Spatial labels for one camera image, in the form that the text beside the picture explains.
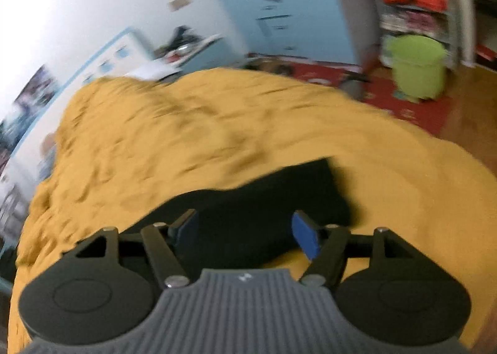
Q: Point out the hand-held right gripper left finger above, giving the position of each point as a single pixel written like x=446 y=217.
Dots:
x=187 y=226

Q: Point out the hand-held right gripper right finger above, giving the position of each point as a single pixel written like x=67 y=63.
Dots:
x=306 y=233

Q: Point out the black garment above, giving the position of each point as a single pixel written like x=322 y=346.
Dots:
x=252 y=202

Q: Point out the yellow blanket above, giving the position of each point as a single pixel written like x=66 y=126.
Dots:
x=194 y=125

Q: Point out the beige plush toy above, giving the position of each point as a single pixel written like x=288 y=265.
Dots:
x=48 y=150

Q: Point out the red rug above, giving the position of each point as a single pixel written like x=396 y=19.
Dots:
x=407 y=105

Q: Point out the cluttered white desk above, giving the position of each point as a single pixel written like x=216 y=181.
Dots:
x=178 y=55

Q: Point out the blue and white headboard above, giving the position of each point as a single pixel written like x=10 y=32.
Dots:
x=116 y=51

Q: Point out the green plastic bin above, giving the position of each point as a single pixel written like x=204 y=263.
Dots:
x=417 y=66

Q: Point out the blue and white wardrobe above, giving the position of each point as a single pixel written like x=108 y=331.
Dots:
x=295 y=8

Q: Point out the wall poster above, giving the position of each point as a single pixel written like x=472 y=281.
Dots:
x=31 y=101

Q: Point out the beige wall plate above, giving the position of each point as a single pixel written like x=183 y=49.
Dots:
x=179 y=2

